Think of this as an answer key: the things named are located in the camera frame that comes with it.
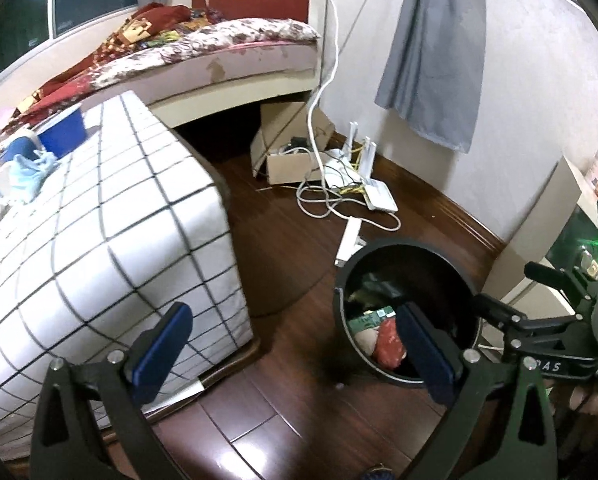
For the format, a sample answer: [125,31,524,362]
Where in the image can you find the light blue face mask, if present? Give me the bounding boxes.
[0,151,58,204]

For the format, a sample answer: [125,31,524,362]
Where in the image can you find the orange plastic bag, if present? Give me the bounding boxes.
[374,318,407,370]

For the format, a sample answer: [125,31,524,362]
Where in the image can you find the black round trash bin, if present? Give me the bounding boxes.
[332,238,481,389]

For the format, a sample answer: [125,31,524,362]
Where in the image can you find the person's right hand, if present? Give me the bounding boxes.
[549,382,598,460]

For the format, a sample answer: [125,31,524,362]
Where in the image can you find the white grid tablecloth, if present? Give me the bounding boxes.
[0,92,252,460]

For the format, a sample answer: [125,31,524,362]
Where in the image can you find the white power strip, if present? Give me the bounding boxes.
[335,217,366,268]

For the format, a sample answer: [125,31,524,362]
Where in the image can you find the white wifi router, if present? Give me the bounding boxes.
[324,122,399,214]

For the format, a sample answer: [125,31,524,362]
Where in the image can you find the blue white paper cup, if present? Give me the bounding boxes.
[0,136,40,166]

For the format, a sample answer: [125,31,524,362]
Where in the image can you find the blue paper bowl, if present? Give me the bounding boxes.
[35,104,87,159]

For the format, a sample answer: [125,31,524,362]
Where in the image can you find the grey curtain right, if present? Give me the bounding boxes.
[375,0,486,154]

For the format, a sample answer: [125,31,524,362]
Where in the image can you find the brown cardboard box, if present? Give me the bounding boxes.
[250,102,320,185]

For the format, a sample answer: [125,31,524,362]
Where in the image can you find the bed with floral sheet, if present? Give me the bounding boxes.
[0,18,320,136]

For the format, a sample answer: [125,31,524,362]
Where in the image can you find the red patterned blanket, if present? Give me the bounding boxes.
[14,2,224,117]

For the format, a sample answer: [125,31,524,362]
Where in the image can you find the white cable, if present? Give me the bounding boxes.
[295,0,403,233]

